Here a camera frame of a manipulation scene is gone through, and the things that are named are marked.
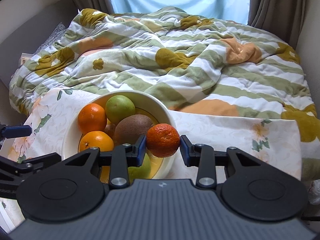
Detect small mandarin orange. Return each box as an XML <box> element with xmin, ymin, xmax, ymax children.
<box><xmin>146</xmin><ymin>124</ymin><xmax>180</xmax><ymax>158</ymax></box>

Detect green apple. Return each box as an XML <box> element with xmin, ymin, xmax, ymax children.
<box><xmin>128</xmin><ymin>153</ymin><xmax>151</xmax><ymax>184</ymax></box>
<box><xmin>105</xmin><ymin>95</ymin><xmax>136</xmax><ymax>124</ymax></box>

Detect brown kiwi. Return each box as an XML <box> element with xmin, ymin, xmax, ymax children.
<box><xmin>113</xmin><ymin>114</ymin><xmax>153</xmax><ymax>145</ymax></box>

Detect orange lower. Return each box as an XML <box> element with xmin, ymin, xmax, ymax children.
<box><xmin>78</xmin><ymin>131</ymin><xmax>114</xmax><ymax>152</ymax></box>

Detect orange upper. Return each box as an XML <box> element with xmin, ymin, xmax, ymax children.
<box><xmin>77</xmin><ymin>103</ymin><xmax>107</xmax><ymax>134</ymax></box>

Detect cream duck-print bowl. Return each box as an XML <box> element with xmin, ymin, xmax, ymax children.
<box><xmin>61</xmin><ymin>90</ymin><xmax>176</xmax><ymax>180</ymax></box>

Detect small box on bed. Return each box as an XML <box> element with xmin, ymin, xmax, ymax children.
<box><xmin>18</xmin><ymin>53</ymin><xmax>33</xmax><ymax>67</ymax></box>

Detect striped floral quilt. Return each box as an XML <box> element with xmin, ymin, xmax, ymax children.
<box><xmin>9</xmin><ymin>7</ymin><xmax>319</xmax><ymax>181</ymax></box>

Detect grey bed headboard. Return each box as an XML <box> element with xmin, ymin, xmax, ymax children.
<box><xmin>1</xmin><ymin>0</ymin><xmax>78</xmax><ymax>87</ymax></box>

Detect patterned grey pillow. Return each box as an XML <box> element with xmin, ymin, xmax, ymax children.
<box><xmin>34</xmin><ymin>22</ymin><xmax>67</xmax><ymax>54</ymax></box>

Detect brown right drape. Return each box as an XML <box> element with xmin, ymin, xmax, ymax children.
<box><xmin>248</xmin><ymin>0</ymin><xmax>305</xmax><ymax>48</ymax></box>

